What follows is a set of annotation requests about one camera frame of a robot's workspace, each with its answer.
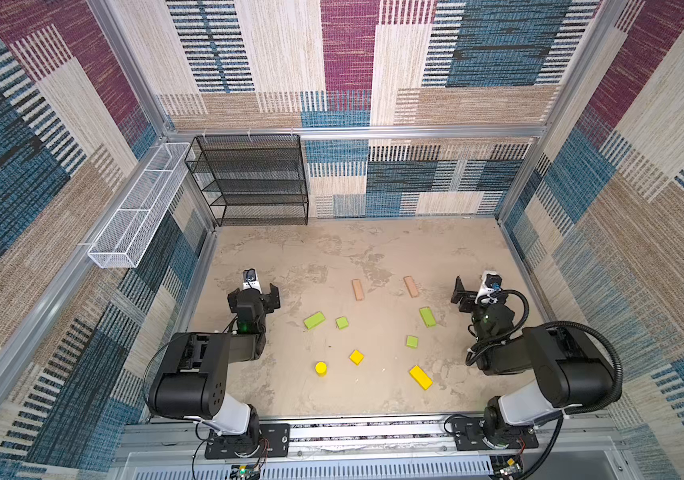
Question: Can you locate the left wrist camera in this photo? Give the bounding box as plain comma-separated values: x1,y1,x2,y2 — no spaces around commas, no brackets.
243,268,262,292

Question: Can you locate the right small green cube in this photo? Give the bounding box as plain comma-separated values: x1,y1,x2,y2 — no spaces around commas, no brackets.
406,335,419,349

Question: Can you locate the yellow cylinder block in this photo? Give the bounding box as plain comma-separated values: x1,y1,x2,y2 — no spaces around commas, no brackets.
315,362,328,377

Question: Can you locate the aluminium front rail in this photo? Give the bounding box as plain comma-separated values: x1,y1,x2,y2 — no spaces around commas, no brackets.
108,412,642,479

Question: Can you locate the left small green cube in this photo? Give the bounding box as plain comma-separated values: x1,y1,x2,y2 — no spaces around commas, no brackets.
336,317,349,330

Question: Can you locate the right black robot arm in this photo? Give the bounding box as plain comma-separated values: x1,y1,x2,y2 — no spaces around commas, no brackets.
451,271,624,449

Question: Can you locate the black wire shelf rack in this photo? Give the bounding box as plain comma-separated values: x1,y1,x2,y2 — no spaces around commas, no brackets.
186,134,310,227

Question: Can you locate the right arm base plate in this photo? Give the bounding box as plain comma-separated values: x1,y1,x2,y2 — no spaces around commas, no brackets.
443,414,539,451

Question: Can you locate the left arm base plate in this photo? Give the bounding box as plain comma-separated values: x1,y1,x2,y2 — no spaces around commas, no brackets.
204,423,291,460

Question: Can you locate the long yellow block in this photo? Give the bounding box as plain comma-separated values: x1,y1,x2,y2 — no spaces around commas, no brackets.
409,365,433,391

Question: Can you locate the long green block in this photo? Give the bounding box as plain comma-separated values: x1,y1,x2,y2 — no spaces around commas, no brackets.
419,307,437,328
304,312,326,330

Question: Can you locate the small green cube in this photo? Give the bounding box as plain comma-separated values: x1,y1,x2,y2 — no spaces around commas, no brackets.
336,317,349,330
406,335,419,349

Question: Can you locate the small yellow square block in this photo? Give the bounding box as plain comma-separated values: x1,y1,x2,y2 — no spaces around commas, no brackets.
350,350,365,365

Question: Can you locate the natural wood block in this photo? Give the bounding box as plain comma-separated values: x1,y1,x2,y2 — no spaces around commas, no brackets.
352,279,365,301
404,276,419,298

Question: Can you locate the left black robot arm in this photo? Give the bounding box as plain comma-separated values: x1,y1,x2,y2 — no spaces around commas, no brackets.
146,284,281,442

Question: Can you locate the white wire mesh basket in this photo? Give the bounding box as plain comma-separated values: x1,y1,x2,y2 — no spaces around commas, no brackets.
88,142,191,269

